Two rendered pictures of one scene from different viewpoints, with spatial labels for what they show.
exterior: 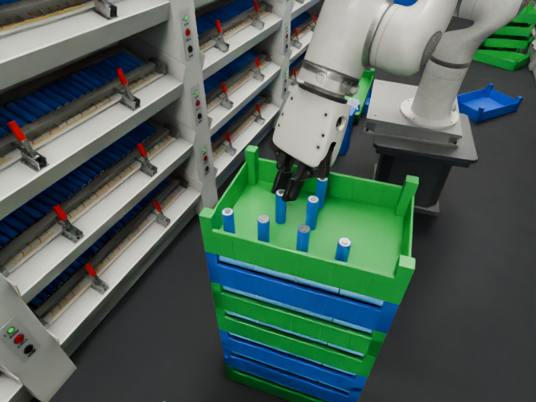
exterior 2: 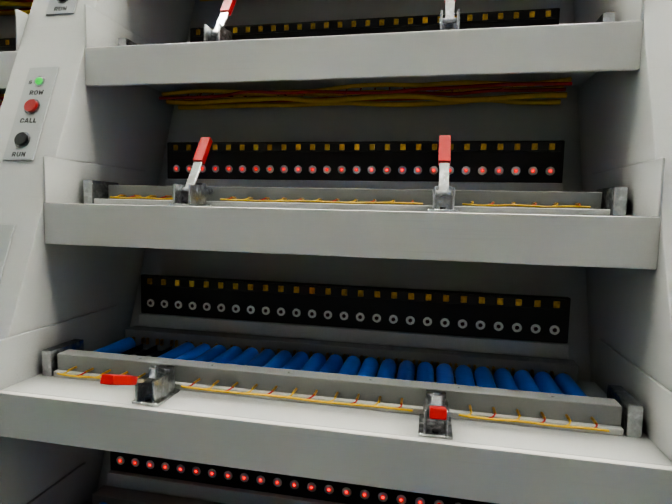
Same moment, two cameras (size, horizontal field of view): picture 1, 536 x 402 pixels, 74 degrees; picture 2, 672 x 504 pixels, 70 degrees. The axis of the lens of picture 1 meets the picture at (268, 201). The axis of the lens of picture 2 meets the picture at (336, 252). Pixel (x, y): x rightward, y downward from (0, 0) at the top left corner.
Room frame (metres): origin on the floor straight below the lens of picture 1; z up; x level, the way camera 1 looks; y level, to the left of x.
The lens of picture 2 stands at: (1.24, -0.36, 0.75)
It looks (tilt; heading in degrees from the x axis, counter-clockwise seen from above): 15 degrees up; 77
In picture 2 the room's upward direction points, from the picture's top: 5 degrees clockwise
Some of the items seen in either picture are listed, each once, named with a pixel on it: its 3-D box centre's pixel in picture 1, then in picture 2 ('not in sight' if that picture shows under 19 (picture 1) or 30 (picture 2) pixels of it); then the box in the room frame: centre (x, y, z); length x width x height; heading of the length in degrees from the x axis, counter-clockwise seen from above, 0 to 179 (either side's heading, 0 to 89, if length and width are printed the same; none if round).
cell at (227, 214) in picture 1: (229, 226); not in sight; (0.39, 0.06, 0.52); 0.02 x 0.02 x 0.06
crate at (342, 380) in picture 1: (301, 318); not in sight; (0.42, -0.07, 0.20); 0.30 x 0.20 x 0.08; 71
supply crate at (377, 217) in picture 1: (313, 213); not in sight; (0.42, -0.07, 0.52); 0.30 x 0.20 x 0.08; 71
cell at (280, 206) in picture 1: (281, 206); not in sight; (0.44, -0.02, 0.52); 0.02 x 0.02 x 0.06
